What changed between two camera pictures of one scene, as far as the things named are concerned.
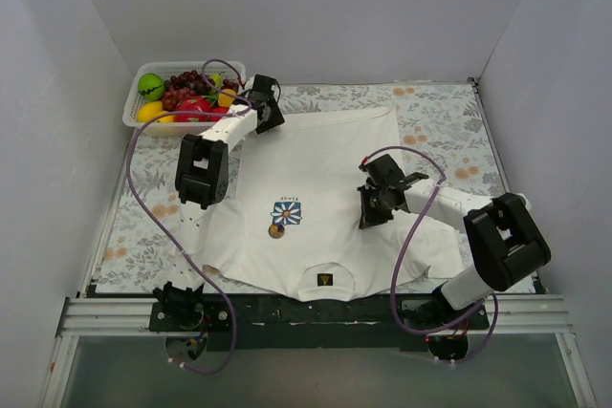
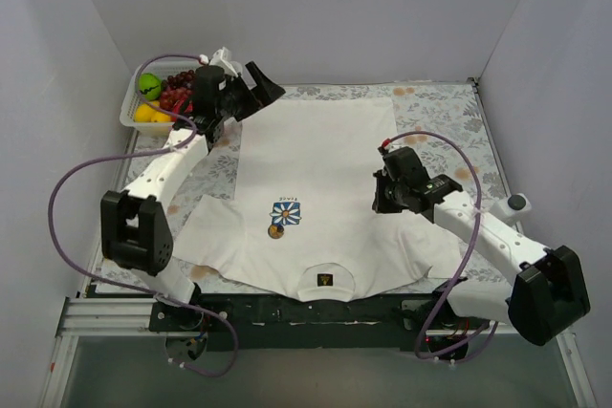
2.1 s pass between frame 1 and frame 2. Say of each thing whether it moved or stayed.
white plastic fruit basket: stayed
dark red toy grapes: stayed
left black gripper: moved
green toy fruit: stayed
